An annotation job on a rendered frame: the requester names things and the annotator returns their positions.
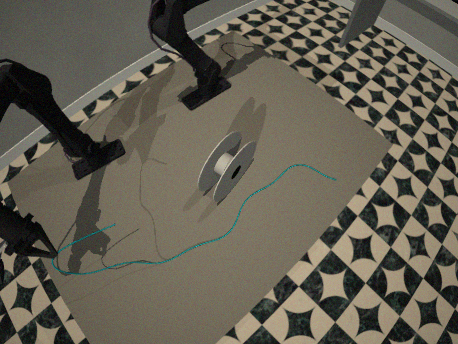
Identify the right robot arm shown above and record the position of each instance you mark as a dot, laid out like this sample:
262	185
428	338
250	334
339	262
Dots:
37	90

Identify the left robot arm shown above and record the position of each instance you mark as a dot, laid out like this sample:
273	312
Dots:
171	28

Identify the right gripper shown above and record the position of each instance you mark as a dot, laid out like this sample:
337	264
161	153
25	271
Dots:
14	230

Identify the grey cable reel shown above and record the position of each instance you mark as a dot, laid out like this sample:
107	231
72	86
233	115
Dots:
226	165

